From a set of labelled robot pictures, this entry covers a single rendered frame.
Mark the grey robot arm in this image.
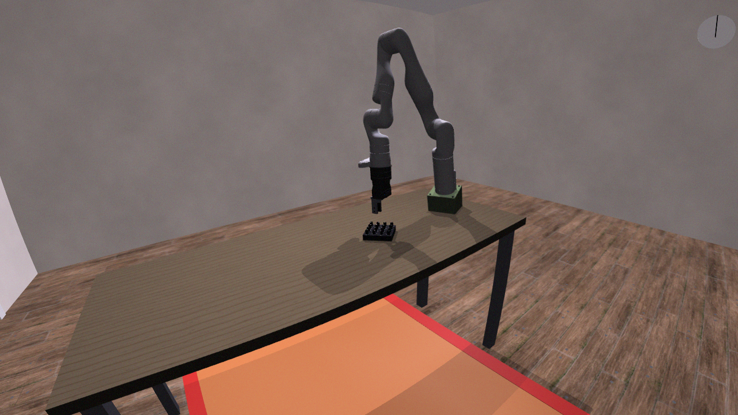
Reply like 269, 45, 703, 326
363, 28, 457, 195

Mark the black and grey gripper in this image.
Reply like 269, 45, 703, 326
358, 152, 391, 214

